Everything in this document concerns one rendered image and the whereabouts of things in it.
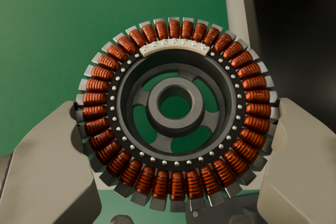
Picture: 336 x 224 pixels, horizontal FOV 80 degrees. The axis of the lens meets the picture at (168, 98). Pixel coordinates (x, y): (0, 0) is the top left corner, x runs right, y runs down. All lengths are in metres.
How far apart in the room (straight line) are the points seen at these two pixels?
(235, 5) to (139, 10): 0.11
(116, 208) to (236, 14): 0.87
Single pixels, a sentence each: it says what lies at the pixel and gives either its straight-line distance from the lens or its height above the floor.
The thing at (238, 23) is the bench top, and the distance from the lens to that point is 0.25.
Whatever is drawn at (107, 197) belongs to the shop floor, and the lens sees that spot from 0.98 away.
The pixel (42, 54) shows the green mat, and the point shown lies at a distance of 0.25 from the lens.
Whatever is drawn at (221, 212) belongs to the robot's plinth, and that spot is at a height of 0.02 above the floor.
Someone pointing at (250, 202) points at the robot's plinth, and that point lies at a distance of 0.99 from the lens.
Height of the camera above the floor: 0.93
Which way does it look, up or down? 72 degrees down
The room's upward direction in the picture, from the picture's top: 3 degrees counter-clockwise
